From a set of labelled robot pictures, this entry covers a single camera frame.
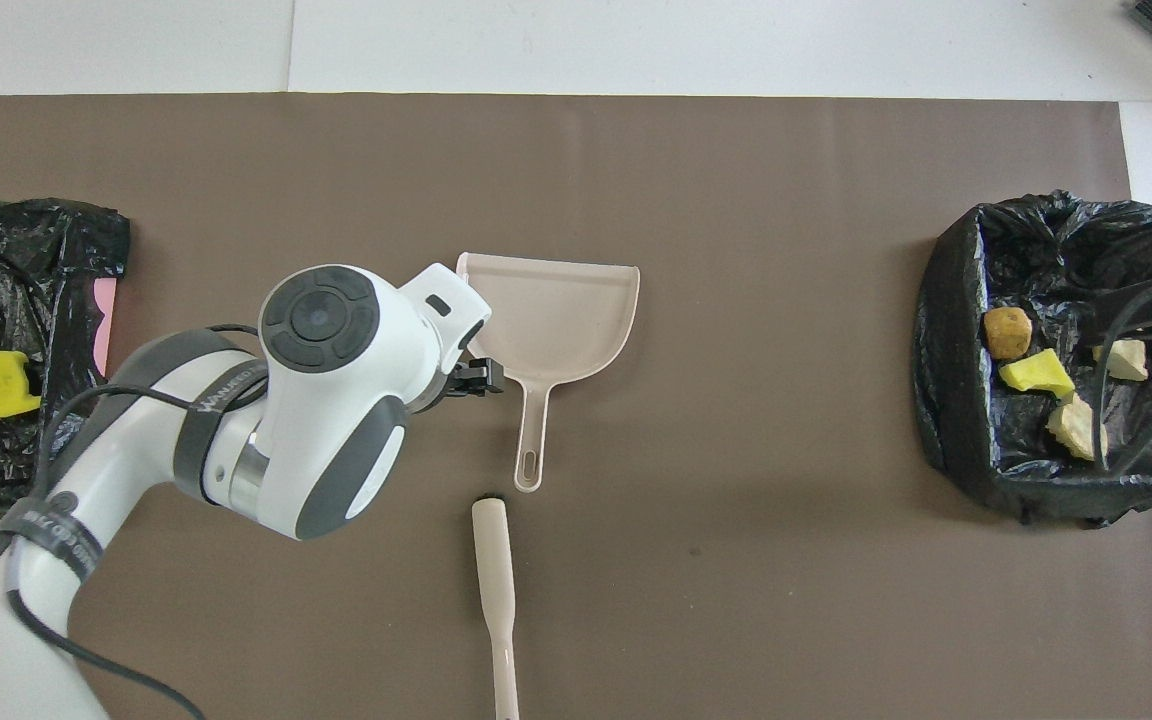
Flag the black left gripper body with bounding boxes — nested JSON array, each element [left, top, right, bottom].
[[426, 352, 482, 411]]

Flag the beige plastic dustpan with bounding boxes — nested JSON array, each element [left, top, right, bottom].
[[454, 251, 642, 494]]

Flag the pale bread chunk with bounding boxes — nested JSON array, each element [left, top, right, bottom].
[[1094, 338, 1150, 382]]

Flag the green and yellow sponge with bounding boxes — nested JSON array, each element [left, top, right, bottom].
[[998, 348, 1077, 399]]

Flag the beige brush black bristles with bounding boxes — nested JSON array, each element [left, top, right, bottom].
[[471, 497, 521, 720]]

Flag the yellow L-shaped sponge piece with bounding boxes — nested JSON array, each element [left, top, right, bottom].
[[0, 351, 43, 420]]

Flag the black plastic trash bag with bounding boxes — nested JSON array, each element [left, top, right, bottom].
[[911, 190, 1152, 528], [0, 198, 132, 506]]

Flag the pink bin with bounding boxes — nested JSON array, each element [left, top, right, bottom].
[[93, 278, 119, 376]]

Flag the brown table mat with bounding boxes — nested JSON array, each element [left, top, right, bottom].
[[0, 93, 1152, 720]]

